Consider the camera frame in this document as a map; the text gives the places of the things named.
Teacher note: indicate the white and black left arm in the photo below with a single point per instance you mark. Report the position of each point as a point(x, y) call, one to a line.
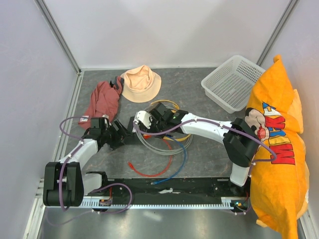
point(64, 184)

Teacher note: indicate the black network switch box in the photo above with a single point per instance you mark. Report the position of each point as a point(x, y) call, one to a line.
point(132, 125)

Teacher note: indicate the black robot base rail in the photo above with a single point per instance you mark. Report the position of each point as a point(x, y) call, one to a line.
point(176, 190)

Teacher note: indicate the orange cartoon pillow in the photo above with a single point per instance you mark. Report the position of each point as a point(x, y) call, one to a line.
point(280, 177)

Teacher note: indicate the peach bucket hat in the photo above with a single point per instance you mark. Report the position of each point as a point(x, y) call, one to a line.
point(141, 84)

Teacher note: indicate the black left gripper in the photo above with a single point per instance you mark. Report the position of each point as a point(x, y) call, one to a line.
point(116, 143)

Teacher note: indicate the grey slotted cable duct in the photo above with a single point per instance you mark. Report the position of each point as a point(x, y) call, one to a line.
point(223, 203)

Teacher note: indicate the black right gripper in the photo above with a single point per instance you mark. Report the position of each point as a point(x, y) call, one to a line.
point(153, 119)

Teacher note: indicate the red crumpled shirt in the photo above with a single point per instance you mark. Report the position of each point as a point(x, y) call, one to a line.
point(104, 101)

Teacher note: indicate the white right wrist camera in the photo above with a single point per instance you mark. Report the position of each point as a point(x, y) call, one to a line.
point(143, 120)

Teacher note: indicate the white plastic basket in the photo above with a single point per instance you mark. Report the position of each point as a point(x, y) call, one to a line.
point(230, 84)

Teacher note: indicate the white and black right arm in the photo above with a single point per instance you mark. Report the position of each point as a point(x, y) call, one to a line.
point(238, 139)

